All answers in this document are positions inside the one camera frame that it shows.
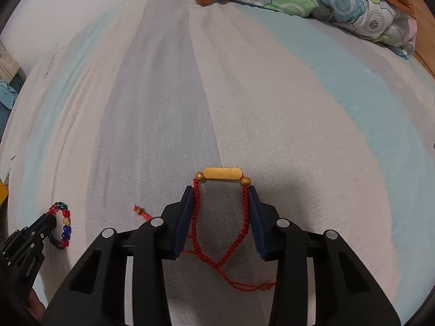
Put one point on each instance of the wooden bed board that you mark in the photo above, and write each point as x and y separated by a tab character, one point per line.
426	30

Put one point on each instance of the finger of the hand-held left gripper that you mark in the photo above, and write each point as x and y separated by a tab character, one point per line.
44	225

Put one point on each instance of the floral quilt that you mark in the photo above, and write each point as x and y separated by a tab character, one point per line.
340	0

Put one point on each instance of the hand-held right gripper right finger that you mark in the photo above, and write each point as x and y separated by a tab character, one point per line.
258	224

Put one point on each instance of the blue cloth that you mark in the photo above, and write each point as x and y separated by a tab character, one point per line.
6	95

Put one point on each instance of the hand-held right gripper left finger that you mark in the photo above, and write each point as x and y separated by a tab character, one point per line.
185	224

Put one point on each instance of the pastel striped bed sheet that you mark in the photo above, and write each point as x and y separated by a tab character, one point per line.
238	108

